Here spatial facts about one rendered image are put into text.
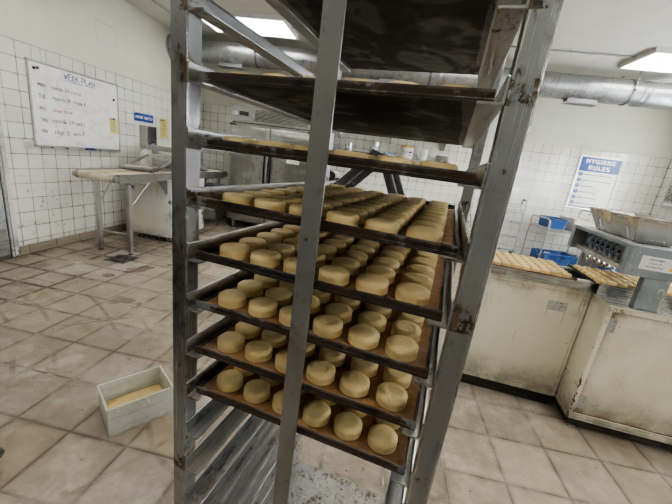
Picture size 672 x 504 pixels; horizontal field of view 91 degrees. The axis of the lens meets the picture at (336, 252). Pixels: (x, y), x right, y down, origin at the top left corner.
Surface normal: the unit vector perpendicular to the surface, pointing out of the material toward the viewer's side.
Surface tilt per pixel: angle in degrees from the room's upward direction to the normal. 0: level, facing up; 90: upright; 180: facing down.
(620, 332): 90
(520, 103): 90
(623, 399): 91
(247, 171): 90
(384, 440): 0
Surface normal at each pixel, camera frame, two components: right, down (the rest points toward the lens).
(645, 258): -0.26, 0.23
